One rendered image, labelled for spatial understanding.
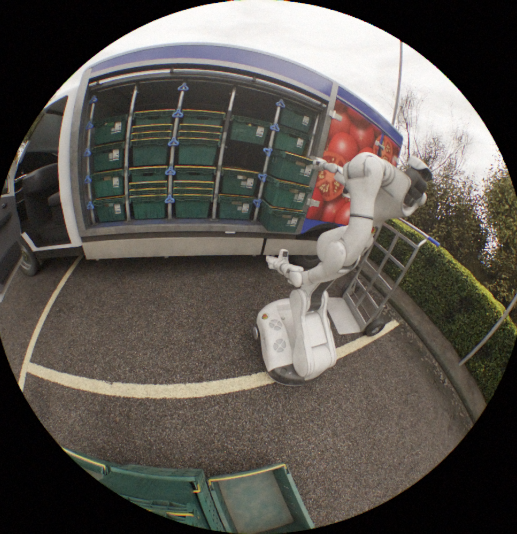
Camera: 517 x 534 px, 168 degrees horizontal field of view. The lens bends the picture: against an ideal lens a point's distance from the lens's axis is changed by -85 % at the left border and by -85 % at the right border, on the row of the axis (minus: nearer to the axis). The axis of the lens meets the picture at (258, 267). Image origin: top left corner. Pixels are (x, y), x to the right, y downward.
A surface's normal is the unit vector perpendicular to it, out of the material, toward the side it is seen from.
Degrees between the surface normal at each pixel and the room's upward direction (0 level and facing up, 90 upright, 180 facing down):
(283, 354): 38
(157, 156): 97
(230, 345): 0
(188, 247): 90
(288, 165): 97
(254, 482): 0
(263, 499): 0
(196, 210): 97
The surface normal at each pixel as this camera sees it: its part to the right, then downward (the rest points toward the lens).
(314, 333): 0.28, -0.51
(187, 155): 0.28, 0.68
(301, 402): 0.18, -0.81
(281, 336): 0.31, -0.29
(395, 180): -0.88, 0.17
